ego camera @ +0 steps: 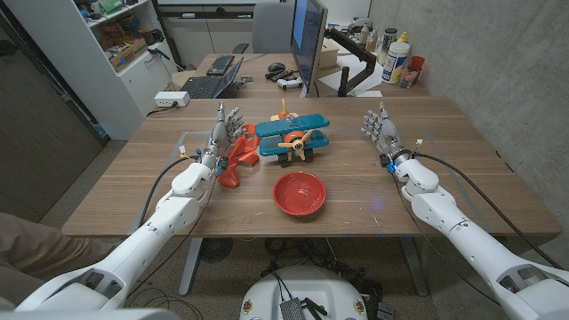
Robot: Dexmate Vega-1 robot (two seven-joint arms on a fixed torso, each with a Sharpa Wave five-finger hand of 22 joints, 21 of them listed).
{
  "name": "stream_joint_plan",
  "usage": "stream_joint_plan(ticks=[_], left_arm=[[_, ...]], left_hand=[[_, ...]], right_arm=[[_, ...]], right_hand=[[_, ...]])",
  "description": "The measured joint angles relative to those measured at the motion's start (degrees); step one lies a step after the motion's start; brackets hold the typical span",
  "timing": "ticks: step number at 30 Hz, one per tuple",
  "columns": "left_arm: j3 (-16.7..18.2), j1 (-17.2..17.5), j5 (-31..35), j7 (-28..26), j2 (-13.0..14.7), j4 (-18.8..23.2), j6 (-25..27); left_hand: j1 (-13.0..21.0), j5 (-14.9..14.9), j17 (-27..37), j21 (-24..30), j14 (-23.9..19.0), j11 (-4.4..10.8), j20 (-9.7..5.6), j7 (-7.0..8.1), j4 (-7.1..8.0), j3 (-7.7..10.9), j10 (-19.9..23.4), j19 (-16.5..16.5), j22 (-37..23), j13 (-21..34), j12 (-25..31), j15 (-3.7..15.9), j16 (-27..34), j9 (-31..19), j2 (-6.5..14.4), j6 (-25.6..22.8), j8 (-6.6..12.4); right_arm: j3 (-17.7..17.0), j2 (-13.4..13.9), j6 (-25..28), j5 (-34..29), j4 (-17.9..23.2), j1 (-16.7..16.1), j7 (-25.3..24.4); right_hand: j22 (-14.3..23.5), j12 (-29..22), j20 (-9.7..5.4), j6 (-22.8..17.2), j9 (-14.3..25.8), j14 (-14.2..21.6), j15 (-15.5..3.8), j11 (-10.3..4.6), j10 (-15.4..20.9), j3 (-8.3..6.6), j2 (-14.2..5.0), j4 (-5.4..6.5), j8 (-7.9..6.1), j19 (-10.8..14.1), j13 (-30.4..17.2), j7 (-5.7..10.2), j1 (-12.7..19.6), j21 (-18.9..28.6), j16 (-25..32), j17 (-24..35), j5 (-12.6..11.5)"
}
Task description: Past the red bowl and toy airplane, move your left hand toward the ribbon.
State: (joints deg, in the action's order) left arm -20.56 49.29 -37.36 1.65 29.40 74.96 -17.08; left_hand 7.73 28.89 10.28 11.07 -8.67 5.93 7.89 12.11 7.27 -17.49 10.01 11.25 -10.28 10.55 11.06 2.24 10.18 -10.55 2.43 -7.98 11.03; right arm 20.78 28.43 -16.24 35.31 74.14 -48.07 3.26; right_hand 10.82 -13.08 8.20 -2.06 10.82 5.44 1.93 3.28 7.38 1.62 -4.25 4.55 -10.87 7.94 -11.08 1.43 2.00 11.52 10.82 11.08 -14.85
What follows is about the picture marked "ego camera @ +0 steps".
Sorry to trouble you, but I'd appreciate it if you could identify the white game controller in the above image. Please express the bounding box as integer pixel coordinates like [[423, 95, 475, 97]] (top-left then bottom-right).
[[276, 76, 304, 92]]

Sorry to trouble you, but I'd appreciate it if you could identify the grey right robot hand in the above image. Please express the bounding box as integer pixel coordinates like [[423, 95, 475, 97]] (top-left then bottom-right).
[[360, 101, 413, 167]]

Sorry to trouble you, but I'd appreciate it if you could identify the white shelf cabinet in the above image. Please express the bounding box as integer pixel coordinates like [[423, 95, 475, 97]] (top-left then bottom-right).
[[3, 0, 179, 141]]

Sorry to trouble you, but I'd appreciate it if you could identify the person in brown clothing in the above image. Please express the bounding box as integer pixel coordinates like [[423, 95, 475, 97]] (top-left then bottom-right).
[[0, 212, 122, 308]]

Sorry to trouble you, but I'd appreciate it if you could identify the dark lidded jar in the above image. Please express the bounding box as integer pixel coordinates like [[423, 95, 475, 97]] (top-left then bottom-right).
[[376, 28, 399, 67]]

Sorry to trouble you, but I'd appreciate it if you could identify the black computer monitor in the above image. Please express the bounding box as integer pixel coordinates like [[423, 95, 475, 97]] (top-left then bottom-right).
[[289, 0, 329, 94]]

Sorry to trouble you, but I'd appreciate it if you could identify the blue toy airplane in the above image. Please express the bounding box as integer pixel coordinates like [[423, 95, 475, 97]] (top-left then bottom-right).
[[255, 99, 332, 169]]

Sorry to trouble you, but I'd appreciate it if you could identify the red bowl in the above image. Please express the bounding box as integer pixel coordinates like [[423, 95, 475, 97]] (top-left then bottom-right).
[[272, 171, 327, 218]]

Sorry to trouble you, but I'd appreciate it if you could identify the black remote control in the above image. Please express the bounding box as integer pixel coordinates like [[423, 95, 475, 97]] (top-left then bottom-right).
[[265, 68, 297, 83]]

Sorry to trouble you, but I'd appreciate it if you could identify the black laptop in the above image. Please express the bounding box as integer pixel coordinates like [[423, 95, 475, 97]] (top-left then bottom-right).
[[180, 56, 244, 100]]

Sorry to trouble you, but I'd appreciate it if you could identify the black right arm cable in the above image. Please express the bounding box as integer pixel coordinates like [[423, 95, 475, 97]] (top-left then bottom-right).
[[412, 150, 565, 271]]

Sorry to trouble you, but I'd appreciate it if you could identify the white power strip box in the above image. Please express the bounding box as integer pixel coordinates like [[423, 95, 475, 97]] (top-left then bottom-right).
[[153, 91, 191, 108]]

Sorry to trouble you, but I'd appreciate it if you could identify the black keyboard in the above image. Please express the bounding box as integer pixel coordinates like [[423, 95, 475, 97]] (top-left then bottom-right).
[[205, 54, 236, 77]]

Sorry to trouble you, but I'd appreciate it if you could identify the grey office chair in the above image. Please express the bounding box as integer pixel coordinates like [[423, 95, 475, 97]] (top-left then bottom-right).
[[231, 2, 296, 55]]

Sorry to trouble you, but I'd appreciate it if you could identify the red plastic toy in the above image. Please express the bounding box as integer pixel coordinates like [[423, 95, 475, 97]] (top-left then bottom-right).
[[216, 124, 262, 189]]

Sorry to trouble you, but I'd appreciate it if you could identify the beige box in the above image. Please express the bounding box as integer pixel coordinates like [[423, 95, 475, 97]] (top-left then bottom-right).
[[317, 37, 341, 69]]

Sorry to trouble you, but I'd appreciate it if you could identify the white wipes canister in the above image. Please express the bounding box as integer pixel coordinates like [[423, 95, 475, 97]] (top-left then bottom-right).
[[381, 41, 411, 85]]

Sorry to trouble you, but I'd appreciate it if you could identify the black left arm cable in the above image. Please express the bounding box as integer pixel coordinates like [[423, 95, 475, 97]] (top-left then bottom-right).
[[136, 153, 202, 230]]

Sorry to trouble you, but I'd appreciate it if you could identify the wooden desk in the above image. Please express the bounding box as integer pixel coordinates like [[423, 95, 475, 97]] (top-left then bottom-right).
[[190, 52, 431, 100]]

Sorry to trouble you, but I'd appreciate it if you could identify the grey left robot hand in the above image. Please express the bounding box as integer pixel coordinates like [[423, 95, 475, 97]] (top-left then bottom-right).
[[201, 101, 245, 170]]

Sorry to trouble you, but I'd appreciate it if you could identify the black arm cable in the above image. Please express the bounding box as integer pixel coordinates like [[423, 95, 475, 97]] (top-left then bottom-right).
[[136, 153, 202, 230], [412, 150, 565, 271]]

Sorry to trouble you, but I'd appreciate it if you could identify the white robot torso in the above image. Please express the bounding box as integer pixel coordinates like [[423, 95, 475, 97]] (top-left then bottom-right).
[[239, 265, 369, 320]]

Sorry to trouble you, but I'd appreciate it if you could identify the cardboard box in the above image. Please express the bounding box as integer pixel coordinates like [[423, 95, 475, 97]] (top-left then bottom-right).
[[101, 37, 148, 72]]

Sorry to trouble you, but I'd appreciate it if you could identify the red cup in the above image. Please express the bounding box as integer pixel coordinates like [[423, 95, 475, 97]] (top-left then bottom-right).
[[399, 55, 426, 89]]

